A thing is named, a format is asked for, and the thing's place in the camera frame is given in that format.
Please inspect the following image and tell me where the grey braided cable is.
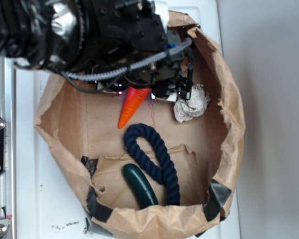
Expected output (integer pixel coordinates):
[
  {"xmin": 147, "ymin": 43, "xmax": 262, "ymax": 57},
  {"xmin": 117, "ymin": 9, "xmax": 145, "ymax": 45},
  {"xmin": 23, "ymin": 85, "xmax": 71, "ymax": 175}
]
[{"xmin": 61, "ymin": 37, "xmax": 192, "ymax": 82}]

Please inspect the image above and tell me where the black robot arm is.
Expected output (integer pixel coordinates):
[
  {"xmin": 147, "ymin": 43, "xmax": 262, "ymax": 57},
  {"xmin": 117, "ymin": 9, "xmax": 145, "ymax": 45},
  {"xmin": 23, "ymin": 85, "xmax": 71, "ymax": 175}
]
[{"xmin": 0, "ymin": 0, "xmax": 193, "ymax": 101}]

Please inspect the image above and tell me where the brown paper bag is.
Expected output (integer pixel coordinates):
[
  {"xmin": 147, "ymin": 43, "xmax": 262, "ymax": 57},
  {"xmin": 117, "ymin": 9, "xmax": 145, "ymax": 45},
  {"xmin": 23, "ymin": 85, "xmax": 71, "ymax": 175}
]
[{"xmin": 34, "ymin": 11, "xmax": 246, "ymax": 239}]

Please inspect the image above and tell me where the dark blue twisted rope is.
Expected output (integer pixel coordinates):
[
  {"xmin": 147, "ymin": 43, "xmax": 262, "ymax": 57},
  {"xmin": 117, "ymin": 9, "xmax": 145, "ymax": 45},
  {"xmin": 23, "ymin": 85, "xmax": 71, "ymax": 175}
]
[{"xmin": 124, "ymin": 123, "xmax": 181, "ymax": 206}]

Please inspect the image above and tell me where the crumpled white paper ball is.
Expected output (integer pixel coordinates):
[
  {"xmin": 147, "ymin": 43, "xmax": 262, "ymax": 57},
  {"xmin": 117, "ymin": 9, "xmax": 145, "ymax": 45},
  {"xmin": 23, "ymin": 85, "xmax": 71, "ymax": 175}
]
[{"xmin": 173, "ymin": 84, "xmax": 210, "ymax": 123}]

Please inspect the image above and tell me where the dark green toy cucumber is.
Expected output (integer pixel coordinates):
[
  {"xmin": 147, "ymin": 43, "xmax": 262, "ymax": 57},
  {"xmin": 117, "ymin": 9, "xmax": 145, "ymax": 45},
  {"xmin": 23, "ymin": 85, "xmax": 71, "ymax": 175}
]
[{"xmin": 123, "ymin": 164, "xmax": 158, "ymax": 209}]

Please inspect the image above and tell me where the orange toy carrot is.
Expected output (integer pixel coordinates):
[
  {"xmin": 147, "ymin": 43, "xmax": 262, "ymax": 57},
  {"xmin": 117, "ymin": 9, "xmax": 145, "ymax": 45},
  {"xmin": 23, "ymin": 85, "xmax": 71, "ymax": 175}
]
[{"xmin": 118, "ymin": 87, "xmax": 151, "ymax": 129}]

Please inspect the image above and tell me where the aluminium frame rail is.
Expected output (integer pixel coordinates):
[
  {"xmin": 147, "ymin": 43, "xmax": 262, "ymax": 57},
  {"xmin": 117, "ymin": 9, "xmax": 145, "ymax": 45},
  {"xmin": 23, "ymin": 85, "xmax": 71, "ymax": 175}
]
[{"xmin": 0, "ymin": 57, "xmax": 16, "ymax": 239}]

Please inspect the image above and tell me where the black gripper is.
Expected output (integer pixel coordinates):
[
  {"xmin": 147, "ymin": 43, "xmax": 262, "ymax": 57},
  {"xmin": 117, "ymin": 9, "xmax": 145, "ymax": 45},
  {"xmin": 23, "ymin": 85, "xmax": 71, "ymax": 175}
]
[{"xmin": 84, "ymin": 0, "xmax": 193, "ymax": 99}]

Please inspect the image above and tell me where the white plastic tray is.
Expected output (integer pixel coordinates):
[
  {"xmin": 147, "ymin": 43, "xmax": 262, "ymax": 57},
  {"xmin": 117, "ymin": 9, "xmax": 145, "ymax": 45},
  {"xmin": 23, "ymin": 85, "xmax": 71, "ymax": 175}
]
[{"xmin": 13, "ymin": 0, "xmax": 241, "ymax": 239}]

